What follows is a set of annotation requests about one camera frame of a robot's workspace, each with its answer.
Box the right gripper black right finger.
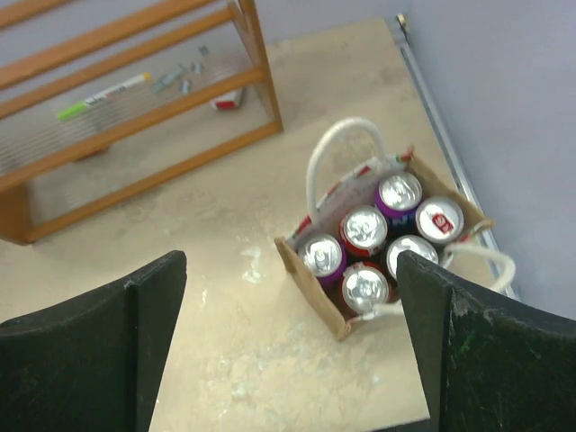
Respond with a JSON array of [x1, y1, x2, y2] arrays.
[[397, 252, 575, 431]]

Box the aluminium table edge rail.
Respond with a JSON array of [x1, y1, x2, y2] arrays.
[[391, 13, 510, 282]]

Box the white can red tab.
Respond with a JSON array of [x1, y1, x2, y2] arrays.
[[415, 196, 464, 245]]

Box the red soda can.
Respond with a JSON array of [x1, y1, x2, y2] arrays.
[[339, 262, 395, 315], [338, 205, 388, 257]]

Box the purple soda can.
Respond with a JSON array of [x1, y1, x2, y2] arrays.
[[373, 171, 423, 226], [298, 233, 347, 288]]

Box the grey metal clips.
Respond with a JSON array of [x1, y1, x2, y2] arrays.
[[151, 45, 211, 95]]

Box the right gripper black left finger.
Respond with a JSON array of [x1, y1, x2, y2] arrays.
[[1, 250, 187, 431]]

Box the brown canvas tote bag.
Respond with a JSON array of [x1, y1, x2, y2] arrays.
[[274, 117, 516, 340]]

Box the black beverage can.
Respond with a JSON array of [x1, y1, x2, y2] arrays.
[[385, 234, 440, 281]]

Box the green white marker pen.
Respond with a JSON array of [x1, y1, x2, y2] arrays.
[[56, 73, 150, 122]]

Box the purple soda can far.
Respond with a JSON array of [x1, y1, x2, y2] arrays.
[[373, 171, 423, 226]]

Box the red white small box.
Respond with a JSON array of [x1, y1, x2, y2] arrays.
[[210, 88, 245, 112]]

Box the orange wooden shelf rack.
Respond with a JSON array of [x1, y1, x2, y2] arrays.
[[1, 1, 284, 245]]

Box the red soda can near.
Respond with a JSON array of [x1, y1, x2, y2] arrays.
[[339, 262, 395, 315]]

